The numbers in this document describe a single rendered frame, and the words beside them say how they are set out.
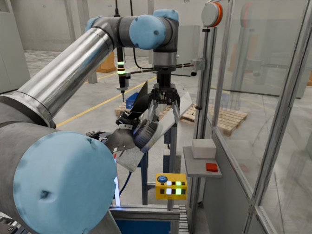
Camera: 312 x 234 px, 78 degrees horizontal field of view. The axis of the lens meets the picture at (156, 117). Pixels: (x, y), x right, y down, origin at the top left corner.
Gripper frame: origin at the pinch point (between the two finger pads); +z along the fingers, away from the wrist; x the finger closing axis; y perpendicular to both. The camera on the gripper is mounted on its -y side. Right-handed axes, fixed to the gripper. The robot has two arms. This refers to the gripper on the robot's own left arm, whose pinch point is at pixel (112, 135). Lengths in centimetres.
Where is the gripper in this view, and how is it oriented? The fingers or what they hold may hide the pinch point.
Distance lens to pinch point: 124.9
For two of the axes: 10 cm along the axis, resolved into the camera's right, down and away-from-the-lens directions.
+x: 0.6, 9.4, 3.3
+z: 8.2, -2.3, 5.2
